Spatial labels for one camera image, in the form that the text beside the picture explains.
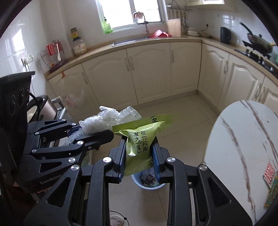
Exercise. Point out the large glass jar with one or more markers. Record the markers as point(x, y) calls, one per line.
point(80, 47)

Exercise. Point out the wooden cutting board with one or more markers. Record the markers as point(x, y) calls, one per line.
point(174, 28)

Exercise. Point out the wok with lid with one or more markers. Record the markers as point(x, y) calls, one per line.
point(259, 42)

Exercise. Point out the red plastic basket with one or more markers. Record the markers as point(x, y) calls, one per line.
point(160, 34)

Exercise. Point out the black gas stove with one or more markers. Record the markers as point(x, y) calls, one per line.
point(260, 59)

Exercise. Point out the wall utensil rack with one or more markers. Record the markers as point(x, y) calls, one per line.
point(180, 8)

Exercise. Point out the hanging kitchen utensils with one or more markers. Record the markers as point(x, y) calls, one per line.
point(178, 17)

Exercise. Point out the blue trash bin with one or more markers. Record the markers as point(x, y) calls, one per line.
point(149, 187)

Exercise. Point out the green dish soap bottle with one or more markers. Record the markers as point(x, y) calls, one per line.
point(107, 27)

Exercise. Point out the kitchen window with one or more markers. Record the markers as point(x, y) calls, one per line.
point(121, 10)

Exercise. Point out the round marble table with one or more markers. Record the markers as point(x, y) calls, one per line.
point(239, 152)

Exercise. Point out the red utensils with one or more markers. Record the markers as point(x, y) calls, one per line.
point(51, 49)

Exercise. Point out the pink cloth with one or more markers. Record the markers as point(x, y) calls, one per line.
point(138, 15)

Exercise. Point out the clear plastic wrap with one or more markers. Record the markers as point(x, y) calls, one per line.
point(102, 121)

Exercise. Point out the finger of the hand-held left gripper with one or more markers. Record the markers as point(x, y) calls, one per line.
point(65, 126)
point(102, 135)

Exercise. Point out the steel sink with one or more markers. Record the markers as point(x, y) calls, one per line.
point(128, 41)

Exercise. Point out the red white checkered packet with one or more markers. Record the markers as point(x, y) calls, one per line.
point(270, 173)

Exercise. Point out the black electric kettle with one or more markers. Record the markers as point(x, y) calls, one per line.
point(225, 35)

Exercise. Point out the dark snack wrapper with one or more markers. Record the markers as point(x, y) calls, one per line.
point(149, 180)

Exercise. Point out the stainless steel appliance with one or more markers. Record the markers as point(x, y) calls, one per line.
point(46, 108)

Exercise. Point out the cream kitchen base cabinets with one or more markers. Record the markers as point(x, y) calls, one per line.
point(152, 71)

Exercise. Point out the stacked white bowls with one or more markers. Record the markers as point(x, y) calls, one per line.
point(193, 32)

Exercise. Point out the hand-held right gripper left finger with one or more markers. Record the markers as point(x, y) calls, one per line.
point(122, 160)

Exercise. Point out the white spoon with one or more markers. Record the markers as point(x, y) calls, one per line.
point(59, 55)

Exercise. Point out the lime green snack packet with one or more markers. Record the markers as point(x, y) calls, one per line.
point(139, 143)

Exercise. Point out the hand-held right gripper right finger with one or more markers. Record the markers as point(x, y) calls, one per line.
point(156, 165)

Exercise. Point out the dark bottle yellow label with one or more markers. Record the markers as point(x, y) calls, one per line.
point(75, 33)

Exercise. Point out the orange hook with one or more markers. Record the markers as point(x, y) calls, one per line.
point(63, 74)

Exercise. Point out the steel faucet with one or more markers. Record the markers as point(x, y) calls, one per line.
point(146, 28)

